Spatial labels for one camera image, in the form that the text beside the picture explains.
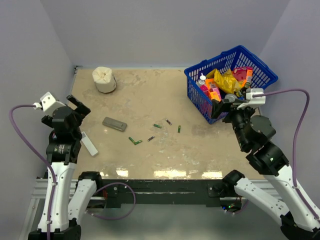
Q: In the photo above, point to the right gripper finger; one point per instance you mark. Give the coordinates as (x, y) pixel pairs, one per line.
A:
(215, 104)
(222, 110)

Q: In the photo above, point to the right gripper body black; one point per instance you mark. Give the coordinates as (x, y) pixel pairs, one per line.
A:
(243, 112)

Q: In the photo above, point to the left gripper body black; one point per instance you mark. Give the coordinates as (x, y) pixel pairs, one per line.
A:
(47, 119)

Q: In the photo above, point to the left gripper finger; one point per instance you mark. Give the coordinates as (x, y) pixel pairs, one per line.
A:
(75, 101)
(83, 110)

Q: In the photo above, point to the white remote control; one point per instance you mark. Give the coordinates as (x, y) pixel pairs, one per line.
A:
(89, 145)

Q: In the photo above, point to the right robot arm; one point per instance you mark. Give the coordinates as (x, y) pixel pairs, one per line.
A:
(294, 212)

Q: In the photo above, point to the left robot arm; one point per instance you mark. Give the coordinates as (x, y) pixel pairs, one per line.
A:
(62, 213)

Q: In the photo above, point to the grey remote control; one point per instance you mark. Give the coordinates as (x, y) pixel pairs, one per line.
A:
(114, 124)

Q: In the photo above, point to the red soda can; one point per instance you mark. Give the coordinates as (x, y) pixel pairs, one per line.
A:
(230, 97)

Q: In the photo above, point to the dark glass bottle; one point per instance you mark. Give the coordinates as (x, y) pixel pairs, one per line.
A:
(241, 92)

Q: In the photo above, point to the orange box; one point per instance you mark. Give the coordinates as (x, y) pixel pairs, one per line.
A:
(213, 90)

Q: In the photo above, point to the yellow snack bag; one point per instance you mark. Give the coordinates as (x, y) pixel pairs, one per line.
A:
(226, 82)

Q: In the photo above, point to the white bottle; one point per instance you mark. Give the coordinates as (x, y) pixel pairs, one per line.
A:
(201, 80)

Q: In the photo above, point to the white tissue roll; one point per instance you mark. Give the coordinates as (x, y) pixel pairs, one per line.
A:
(104, 79)

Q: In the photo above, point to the orange tall carton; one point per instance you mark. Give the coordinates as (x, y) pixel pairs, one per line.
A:
(249, 75)

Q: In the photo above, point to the blue plastic basket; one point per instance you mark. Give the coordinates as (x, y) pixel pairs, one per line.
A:
(235, 57)

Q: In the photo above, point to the green battery left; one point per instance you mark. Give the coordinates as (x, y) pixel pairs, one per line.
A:
(131, 139)

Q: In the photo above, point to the green battery centre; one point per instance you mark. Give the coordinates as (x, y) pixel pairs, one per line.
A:
(157, 126)

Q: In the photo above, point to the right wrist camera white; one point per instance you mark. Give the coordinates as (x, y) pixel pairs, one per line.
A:
(254, 98)

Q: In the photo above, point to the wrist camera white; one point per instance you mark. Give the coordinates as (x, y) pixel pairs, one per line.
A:
(254, 98)
(48, 104)

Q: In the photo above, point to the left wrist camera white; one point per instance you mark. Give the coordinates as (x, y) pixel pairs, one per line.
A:
(48, 104)

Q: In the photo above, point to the black base frame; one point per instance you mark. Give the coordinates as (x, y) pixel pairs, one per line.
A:
(210, 193)

